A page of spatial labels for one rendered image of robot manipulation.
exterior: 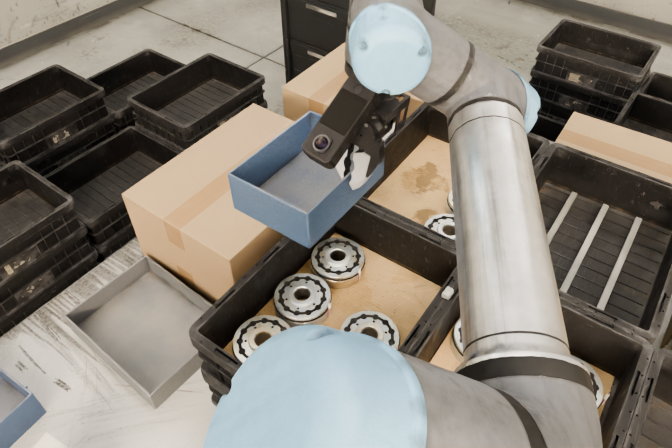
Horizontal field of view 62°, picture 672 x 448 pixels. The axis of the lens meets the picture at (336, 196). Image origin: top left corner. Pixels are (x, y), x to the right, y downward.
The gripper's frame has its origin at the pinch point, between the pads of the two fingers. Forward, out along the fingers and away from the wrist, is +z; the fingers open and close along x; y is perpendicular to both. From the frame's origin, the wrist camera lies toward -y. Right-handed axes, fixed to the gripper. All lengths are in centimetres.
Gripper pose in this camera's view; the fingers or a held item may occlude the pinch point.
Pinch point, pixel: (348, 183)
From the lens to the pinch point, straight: 82.1
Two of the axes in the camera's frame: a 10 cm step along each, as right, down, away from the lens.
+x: -7.8, -4.9, 3.8
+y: 6.2, -5.4, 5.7
